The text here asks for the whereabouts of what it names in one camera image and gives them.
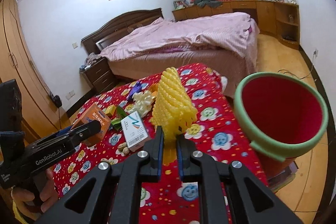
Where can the yellow foam fruit net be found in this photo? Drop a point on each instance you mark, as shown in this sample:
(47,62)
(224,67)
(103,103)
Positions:
(170,98)

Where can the white wall switch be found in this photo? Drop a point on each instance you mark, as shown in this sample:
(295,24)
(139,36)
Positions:
(75,45)

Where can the low wooden cabinet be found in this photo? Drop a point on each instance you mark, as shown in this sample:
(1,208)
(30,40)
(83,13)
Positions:
(265,14)

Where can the orange cardboard box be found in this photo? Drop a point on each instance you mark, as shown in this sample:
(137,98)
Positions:
(97,114)

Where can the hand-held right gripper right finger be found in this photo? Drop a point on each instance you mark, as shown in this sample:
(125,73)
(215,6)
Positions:
(179,153)

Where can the red smiley-flower printed cloth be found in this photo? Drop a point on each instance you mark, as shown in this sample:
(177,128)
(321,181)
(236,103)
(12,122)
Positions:
(210,98)

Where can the yellow packet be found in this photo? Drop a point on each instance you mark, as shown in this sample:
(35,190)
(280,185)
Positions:
(110,110)

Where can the orange wrapper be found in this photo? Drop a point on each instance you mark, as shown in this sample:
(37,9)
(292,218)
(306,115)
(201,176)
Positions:
(155,90)

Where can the pale cloth on nightstand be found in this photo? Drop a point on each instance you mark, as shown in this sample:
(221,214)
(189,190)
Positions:
(90,60)

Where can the red bucket with green rim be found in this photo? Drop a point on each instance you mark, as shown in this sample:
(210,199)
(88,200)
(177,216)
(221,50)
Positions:
(283,108)

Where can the white cardboard box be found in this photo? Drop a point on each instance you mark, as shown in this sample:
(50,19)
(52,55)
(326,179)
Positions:
(135,132)

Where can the wooden bed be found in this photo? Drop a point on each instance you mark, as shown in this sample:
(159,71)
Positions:
(168,71)

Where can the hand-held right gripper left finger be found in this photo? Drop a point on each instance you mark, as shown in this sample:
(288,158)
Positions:
(159,146)

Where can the green wrapper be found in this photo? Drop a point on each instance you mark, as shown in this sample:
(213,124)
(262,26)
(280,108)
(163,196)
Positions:
(116,124)
(123,112)

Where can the person's left hand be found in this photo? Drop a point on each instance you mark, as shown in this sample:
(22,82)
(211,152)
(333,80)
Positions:
(29,200)

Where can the purple plastic wrapper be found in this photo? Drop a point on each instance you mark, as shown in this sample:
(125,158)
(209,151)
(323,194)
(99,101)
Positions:
(136,87)

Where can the grey clothes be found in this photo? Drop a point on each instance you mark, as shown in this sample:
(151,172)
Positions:
(207,2)

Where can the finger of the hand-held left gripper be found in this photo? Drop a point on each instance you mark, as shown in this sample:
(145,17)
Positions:
(64,132)
(88,132)

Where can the wooden wardrobe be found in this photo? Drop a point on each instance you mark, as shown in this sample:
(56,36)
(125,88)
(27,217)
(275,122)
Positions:
(23,56)

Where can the wooden corner shelf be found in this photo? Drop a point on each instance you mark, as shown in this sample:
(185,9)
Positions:
(288,27)

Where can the white wall socket with plug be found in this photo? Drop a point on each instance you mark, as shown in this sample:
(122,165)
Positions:
(315,52)

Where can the walnut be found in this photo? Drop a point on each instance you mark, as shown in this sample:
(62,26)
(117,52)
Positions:
(126,151)
(121,146)

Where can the pink blanket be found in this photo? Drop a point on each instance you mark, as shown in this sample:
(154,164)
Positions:
(183,32)

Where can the dark wooden nightstand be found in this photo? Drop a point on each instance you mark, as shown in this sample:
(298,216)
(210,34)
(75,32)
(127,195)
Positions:
(101,77)

